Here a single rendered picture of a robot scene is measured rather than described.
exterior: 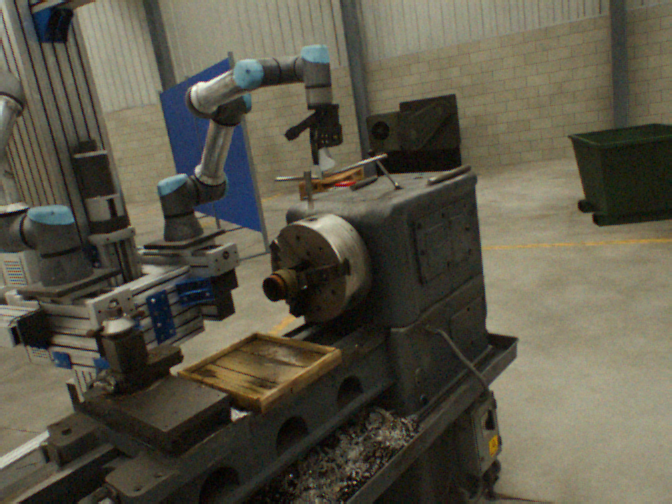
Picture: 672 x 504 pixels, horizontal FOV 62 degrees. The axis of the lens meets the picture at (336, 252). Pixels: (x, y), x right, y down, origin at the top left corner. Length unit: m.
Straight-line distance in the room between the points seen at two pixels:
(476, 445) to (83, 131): 1.77
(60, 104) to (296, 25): 11.00
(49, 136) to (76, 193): 0.20
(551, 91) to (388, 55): 3.28
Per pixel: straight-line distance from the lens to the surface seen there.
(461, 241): 2.00
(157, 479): 1.22
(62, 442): 1.48
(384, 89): 12.07
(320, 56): 1.56
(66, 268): 1.86
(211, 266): 2.07
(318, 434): 1.59
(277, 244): 1.67
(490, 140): 11.64
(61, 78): 2.17
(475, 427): 2.13
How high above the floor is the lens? 1.54
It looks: 14 degrees down
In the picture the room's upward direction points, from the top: 9 degrees counter-clockwise
